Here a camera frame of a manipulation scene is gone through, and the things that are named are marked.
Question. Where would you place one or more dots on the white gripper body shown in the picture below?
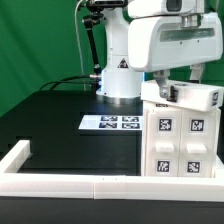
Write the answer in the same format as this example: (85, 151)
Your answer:
(160, 43)

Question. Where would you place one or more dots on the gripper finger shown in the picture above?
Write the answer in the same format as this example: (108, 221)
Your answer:
(197, 71)
(166, 91)

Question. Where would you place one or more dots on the white box with tags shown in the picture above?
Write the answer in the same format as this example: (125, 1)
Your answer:
(194, 96)

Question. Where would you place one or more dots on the white cabinet body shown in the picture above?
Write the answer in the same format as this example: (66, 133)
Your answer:
(178, 142)

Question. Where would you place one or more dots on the white small door panel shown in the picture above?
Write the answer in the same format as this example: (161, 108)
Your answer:
(162, 136)

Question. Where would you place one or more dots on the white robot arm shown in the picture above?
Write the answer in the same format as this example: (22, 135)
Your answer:
(119, 80)

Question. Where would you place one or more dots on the white flat panel four tags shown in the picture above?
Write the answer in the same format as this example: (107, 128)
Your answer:
(111, 122)

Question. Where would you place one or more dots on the black articulated camera mount arm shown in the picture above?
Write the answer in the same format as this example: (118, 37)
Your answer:
(89, 22)

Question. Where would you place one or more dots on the white U-shaped frame fence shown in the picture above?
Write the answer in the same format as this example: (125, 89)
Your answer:
(15, 183)

